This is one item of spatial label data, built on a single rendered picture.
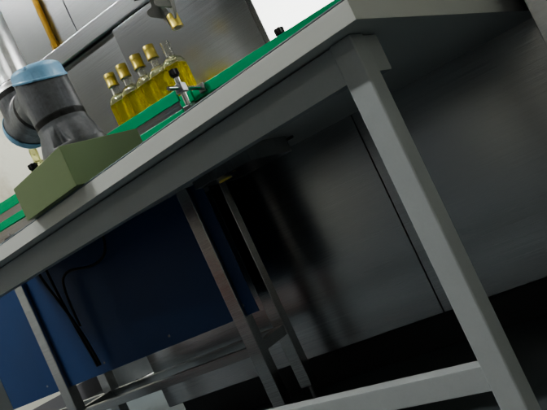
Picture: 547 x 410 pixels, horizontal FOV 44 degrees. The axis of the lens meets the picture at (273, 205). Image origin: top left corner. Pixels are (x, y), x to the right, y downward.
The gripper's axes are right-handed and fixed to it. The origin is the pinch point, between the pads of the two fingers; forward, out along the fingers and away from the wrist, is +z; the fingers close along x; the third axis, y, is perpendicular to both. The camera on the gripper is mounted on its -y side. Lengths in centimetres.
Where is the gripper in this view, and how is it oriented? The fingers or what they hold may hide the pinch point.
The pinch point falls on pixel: (172, 16)
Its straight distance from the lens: 203.2
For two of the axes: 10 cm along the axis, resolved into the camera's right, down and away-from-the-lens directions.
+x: 4.9, -2.7, -8.3
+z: 4.4, 9.0, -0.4
